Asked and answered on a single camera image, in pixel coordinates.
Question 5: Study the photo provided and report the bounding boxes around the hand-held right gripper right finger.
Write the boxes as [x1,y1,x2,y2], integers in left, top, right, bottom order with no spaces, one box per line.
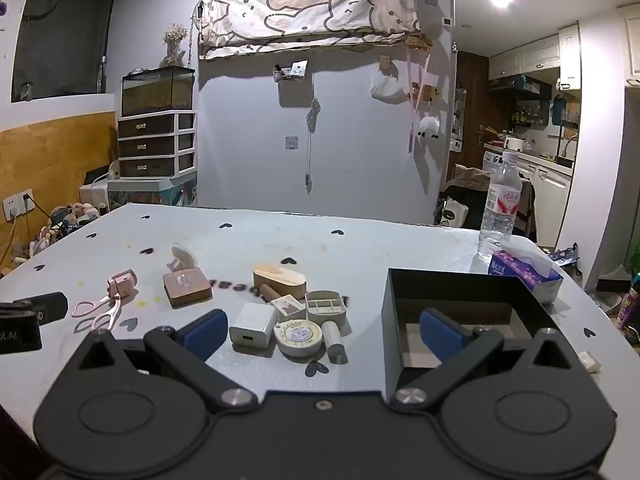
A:
[393,308,585,413]

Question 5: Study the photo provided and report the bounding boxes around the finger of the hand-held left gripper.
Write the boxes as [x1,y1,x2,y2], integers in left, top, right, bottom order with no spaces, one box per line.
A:
[0,291,69,325]

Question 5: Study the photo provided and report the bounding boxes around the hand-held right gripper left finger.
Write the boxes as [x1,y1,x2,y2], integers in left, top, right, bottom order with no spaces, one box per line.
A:
[75,309,252,413]

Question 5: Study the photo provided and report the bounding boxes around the white charger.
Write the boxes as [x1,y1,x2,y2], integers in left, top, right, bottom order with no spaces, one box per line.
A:
[229,301,278,349]

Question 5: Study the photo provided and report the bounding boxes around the black storage box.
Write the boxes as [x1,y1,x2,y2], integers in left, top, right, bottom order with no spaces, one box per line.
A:
[381,268,557,394]

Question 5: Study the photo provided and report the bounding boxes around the small white square box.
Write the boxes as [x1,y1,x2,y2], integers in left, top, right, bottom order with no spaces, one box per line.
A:
[270,294,307,324]

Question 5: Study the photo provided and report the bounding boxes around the round tape measure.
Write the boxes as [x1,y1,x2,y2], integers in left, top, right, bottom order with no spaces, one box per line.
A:
[276,319,325,359]

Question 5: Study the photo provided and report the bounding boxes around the white cylinder tube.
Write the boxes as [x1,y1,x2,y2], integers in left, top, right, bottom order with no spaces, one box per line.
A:
[321,320,349,364]

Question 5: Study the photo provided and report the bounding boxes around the beige compartment tray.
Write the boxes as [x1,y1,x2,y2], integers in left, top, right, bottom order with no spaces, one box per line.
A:
[304,289,347,325]

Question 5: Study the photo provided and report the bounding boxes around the brown square box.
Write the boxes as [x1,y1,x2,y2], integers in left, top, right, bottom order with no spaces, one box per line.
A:
[162,267,213,309]

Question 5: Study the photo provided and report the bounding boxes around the pink eyelash curler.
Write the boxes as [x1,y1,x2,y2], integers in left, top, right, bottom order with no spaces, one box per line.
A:
[72,269,138,334]

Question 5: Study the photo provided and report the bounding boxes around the white suction hook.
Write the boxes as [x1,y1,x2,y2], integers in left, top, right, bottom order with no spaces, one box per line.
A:
[167,243,199,274]

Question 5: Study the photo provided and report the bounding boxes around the pile of plush toys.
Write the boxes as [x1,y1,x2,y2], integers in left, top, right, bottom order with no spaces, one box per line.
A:
[0,202,109,278]

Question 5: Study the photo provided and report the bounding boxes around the purple tissue pack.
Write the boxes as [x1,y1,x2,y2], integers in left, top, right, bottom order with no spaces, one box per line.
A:
[487,248,565,305]

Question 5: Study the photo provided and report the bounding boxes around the chair with clothes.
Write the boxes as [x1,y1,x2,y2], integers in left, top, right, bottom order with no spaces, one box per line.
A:
[436,164,537,237]

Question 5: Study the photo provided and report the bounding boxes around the clear water bottle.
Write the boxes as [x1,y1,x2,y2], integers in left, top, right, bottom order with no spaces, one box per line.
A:
[477,150,524,264]

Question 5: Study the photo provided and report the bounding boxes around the white kitchen counter unit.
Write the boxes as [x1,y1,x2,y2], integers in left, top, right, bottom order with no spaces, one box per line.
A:
[482,144,575,256]

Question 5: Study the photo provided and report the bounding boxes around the wooden drawer shelf unit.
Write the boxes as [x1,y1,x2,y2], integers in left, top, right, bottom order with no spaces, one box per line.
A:
[117,109,197,180]

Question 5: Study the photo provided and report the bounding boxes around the white plush sheep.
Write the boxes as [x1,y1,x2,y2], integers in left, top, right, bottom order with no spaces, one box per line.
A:
[416,115,444,139]

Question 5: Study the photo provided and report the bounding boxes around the dark wooden door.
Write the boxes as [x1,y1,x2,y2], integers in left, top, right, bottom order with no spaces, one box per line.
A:
[452,51,489,167]

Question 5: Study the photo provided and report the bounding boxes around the glass fish tank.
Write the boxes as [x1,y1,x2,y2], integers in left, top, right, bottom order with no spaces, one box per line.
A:
[121,65,196,117]

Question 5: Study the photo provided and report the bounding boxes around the white hanging bag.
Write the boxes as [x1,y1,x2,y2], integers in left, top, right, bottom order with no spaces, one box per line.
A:
[369,72,404,102]

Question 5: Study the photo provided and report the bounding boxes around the dark window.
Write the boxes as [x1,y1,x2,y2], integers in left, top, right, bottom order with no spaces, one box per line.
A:
[11,0,127,104]

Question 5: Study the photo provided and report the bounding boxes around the white upper kitchen cabinets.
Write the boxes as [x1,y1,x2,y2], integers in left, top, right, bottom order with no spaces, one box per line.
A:
[488,24,582,92]

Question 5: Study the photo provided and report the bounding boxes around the dried flower bunch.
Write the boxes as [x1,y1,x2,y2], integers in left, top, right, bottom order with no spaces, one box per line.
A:
[163,22,189,67]

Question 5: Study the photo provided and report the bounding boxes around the printed cloth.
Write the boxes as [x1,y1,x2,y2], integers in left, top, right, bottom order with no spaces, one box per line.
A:
[197,0,422,61]

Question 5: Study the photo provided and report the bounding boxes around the white wall socket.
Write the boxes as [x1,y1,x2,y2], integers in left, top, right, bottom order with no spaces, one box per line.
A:
[2,188,35,221]

